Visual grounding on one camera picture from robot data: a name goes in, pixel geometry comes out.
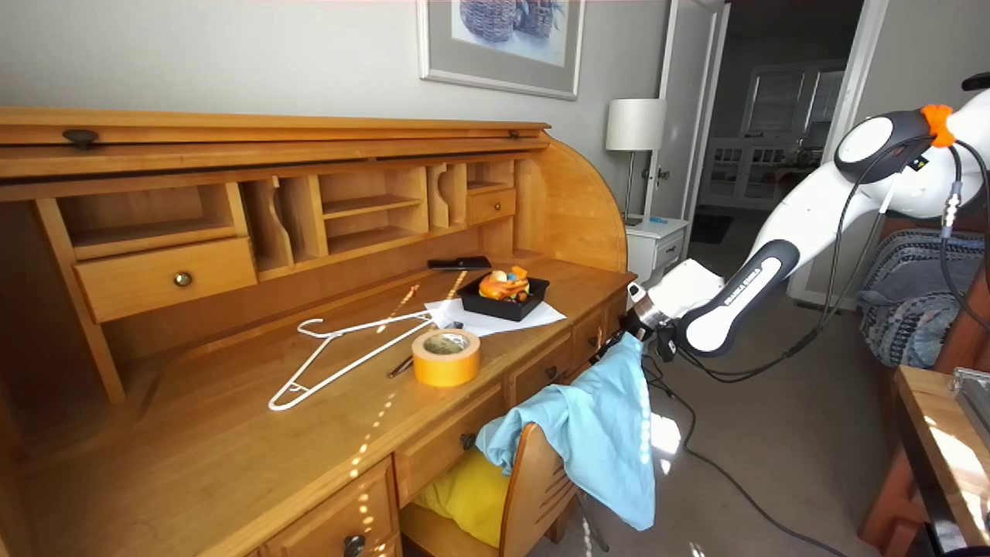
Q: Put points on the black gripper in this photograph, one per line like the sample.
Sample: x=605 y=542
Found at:
x=649 y=330

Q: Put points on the wooden two-knob pedestal drawer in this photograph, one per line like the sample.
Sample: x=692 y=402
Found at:
x=542 y=372

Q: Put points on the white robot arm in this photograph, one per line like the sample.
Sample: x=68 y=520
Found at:
x=804 y=211

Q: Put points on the small wooden hutch drawer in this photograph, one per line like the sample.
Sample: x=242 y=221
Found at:
x=494 y=207
x=133 y=282

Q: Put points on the white cabinet with glass doors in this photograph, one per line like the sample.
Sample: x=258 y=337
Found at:
x=736 y=167

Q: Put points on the wide wooden kneehole drawer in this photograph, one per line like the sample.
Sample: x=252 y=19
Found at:
x=444 y=445

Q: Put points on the light blue cloth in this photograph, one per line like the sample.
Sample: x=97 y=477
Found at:
x=598 y=436

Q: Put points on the black tray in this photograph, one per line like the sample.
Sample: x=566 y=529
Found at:
x=504 y=311

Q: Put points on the white paper sheet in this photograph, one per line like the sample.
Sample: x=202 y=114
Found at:
x=497 y=330

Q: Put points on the orange toy car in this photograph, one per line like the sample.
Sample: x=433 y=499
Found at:
x=504 y=282

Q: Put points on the wooden chair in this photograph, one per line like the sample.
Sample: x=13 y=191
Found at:
x=537 y=485

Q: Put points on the thin wooden stick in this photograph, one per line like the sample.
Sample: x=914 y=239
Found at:
x=399 y=307
x=457 y=287

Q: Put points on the black remote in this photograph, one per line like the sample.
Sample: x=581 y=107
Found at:
x=459 y=264

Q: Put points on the orange tape roll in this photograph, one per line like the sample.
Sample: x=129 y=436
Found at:
x=444 y=370

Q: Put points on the white table lamp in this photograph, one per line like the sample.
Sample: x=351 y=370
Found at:
x=631 y=126

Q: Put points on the yellow cloth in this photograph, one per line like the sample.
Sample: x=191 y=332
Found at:
x=469 y=497

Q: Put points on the white door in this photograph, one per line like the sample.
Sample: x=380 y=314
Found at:
x=689 y=104

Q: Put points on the blue grey bedding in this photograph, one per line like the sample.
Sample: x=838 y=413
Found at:
x=914 y=319

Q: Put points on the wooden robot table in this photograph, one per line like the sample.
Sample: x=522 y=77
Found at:
x=933 y=436

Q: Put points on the wooden roll-top desk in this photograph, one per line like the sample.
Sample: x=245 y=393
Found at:
x=206 y=445

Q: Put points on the framed wall picture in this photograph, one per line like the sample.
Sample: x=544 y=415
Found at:
x=504 y=43

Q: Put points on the reddish wooden bed frame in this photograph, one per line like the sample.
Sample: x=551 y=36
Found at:
x=974 y=330

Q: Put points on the aluminium base frame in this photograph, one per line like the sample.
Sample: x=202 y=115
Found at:
x=974 y=399

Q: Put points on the wooden single-knob pedestal drawer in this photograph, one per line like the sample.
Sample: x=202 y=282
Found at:
x=310 y=529

